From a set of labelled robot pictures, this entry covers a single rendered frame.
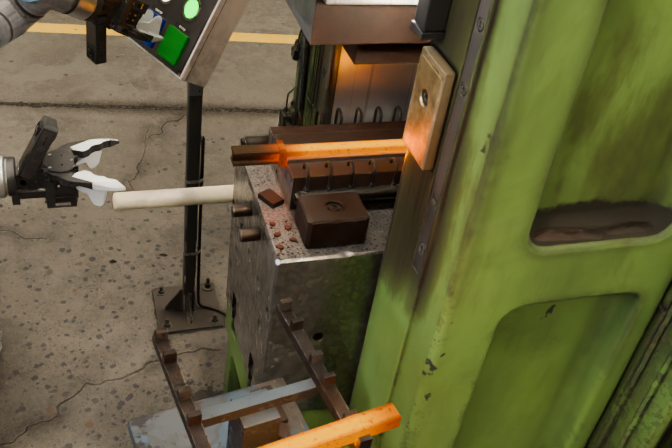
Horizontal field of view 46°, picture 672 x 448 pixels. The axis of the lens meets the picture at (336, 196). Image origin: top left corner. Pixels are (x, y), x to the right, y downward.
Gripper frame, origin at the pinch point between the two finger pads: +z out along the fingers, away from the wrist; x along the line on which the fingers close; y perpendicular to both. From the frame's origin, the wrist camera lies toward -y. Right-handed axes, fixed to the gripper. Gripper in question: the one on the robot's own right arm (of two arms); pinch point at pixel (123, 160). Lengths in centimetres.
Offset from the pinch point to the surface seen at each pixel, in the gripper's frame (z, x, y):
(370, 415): 29, 60, 5
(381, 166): 49.3, 5.7, 0.9
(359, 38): 39.4, 7.6, -28.1
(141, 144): 18, -154, 100
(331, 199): 36.7, 13.5, 2.1
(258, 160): 25.4, 0.8, 1.2
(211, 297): 31, -61, 99
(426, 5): 41, 27, -43
